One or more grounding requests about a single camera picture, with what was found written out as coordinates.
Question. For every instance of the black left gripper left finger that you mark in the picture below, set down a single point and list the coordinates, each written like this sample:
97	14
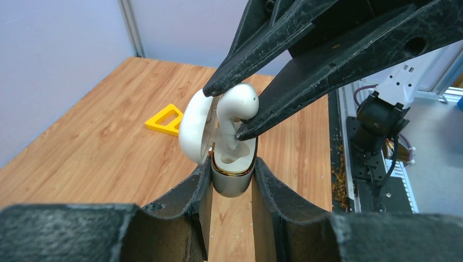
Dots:
174	227

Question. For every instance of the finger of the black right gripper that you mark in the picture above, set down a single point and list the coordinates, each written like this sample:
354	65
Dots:
386	41
265	30

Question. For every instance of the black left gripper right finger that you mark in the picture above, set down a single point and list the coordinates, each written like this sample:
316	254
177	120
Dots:
287	227

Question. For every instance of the white stem earbud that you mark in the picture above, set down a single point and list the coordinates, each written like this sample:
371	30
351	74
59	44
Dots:
241	101

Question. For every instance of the white gold-trimmed earbud case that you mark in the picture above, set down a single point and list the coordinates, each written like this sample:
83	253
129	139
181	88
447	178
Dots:
200	138

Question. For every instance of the yellow triangular plastic frame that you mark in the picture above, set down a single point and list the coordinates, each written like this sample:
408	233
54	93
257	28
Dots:
166	121

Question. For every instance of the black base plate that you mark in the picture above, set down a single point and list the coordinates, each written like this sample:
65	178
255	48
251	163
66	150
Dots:
368	177

